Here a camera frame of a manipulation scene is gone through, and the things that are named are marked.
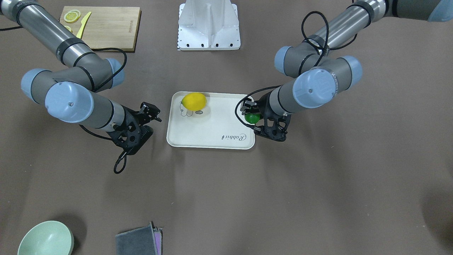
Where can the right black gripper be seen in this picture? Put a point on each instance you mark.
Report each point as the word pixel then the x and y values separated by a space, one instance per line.
pixel 136 115

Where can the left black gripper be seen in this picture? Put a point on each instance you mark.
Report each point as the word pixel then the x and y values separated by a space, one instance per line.
pixel 262 105

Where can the green lime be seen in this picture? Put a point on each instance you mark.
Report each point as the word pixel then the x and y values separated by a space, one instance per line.
pixel 253 118

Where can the yellow lemon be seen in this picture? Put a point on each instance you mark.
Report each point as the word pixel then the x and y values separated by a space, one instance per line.
pixel 194 101

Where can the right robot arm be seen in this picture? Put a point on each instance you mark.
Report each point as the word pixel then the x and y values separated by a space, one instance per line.
pixel 72 95

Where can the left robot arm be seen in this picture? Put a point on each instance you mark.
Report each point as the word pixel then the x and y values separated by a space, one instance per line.
pixel 317 79

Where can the white rabbit tray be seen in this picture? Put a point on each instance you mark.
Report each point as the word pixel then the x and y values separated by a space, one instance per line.
pixel 216 127

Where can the grey folded cloth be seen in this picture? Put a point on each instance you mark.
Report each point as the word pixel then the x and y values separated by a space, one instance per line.
pixel 145 240

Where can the wooden cutting board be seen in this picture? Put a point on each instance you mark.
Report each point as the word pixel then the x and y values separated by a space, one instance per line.
pixel 107 27

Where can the yellow plastic knife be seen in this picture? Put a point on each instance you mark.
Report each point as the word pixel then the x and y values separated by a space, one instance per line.
pixel 84 20

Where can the green bowl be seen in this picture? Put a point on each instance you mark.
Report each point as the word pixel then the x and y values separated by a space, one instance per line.
pixel 47 238

